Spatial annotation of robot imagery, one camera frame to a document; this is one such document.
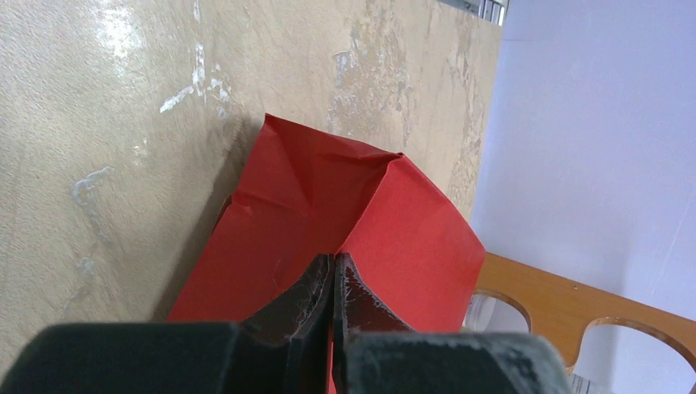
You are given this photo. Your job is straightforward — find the red paper bag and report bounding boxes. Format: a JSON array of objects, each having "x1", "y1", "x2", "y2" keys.
[{"x1": 165, "y1": 112, "x2": 487, "y2": 394}]

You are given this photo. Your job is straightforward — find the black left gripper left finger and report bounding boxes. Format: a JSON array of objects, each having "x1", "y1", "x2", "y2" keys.
[{"x1": 1, "y1": 254, "x2": 335, "y2": 393}]

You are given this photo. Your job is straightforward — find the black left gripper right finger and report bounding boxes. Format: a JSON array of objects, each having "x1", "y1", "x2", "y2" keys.
[{"x1": 332, "y1": 254, "x2": 570, "y2": 393}]

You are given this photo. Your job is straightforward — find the orange wooden shelf rack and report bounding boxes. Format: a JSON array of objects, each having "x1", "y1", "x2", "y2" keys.
[{"x1": 475, "y1": 253, "x2": 695, "y2": 373}]

